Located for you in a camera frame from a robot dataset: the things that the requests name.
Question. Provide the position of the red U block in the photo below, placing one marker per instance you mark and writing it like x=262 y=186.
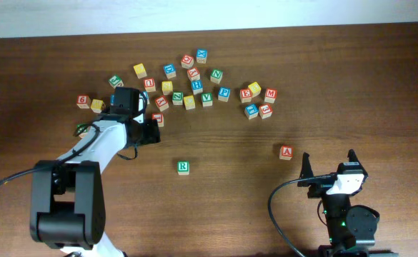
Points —
x=149 y=85

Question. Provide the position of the red A block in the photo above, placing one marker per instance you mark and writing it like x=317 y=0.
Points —
x=286 y=153

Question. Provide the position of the red E block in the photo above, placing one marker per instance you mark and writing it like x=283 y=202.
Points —
x=245 y=95

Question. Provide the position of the green B block far left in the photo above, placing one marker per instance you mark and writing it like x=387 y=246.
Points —
x=81 y=130

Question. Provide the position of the blue P block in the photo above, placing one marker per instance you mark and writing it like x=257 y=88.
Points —
x=224 y=94

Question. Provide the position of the green V block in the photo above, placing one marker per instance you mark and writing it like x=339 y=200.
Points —
x=206 y=99

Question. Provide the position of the blue block lower right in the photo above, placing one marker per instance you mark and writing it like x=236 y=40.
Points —
x=251 y=111

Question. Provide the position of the yellow C block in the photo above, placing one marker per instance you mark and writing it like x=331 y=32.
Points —
x=189 y=102

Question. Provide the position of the red 3 block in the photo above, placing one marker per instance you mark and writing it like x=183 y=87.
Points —
x=265 y=111

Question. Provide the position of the red 6 block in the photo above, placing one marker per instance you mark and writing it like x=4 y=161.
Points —
x=83 y=102

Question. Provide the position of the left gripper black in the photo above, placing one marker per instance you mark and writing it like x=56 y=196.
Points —
x=148 y=132

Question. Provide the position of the red K block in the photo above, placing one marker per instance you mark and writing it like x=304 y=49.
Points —
x=193 y=74

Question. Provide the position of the red M block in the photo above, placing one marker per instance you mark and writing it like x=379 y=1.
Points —
x=270 y=96

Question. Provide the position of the green N block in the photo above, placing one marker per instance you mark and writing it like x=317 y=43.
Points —
x=216 y=76

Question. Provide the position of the yellow block far left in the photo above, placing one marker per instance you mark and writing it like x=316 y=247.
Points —
x=97 y=106

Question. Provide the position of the yellow block top left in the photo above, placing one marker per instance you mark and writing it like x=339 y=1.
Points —
x=140 y=71

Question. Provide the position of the yellow block by E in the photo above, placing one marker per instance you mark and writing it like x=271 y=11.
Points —
x=255 y=89

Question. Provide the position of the green R block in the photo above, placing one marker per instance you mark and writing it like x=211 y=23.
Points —
x=183 y=168

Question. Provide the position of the blue D block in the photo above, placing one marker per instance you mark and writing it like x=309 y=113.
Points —
x=170 y=71

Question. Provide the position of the yellow S block middle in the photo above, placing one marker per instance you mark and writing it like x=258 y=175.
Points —
x=167 y=87

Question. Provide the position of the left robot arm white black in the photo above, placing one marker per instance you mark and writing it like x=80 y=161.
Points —
x=67 y=197

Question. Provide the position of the red I block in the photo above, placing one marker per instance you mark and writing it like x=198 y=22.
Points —
x=159 y=119

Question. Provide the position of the blue X block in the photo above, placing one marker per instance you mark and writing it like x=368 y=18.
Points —
x=201 y=56

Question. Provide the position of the blue H block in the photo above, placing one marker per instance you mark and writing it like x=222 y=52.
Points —
x=197 y=87

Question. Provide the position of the red C block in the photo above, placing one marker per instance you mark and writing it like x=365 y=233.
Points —
x=187 y=61

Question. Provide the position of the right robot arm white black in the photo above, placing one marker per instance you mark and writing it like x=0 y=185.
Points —
x=351 y=229

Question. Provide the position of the green J block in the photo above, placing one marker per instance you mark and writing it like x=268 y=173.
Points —
x=115 y=81

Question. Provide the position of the green Z block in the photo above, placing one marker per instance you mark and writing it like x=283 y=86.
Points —
x=177 y=98

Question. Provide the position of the blue 5 block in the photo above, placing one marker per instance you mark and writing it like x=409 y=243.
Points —
x=146 y=97

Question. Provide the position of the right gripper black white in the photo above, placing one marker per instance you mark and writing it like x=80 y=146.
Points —
x=316 y=189

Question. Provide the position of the red Y block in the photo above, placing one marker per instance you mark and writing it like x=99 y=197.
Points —
x=162 y=103

